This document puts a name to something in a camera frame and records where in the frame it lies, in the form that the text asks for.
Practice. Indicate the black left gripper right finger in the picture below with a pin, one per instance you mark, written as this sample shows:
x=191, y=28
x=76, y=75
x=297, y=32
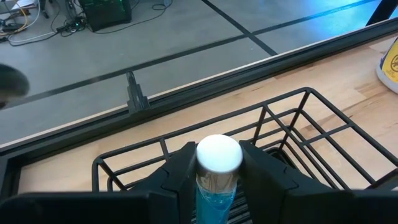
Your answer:
x=267, y=193

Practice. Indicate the blue toothpaste tube white cap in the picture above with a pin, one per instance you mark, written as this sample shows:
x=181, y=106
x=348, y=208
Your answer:
x=217, y=152

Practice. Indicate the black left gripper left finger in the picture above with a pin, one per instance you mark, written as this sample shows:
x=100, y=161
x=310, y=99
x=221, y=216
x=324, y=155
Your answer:
x=174, y=186

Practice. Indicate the yellow Lysol wipes canister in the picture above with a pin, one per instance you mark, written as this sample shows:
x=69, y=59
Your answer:
x=390, y=68

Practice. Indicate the black computer tower green lights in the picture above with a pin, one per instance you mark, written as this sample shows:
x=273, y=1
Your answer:
x=105, y=12

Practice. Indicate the black table frame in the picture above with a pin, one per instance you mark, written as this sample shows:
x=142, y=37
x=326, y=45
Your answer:
x=217, y=88

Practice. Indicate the black power strip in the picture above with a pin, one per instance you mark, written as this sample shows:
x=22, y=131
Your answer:
x=73, y=26

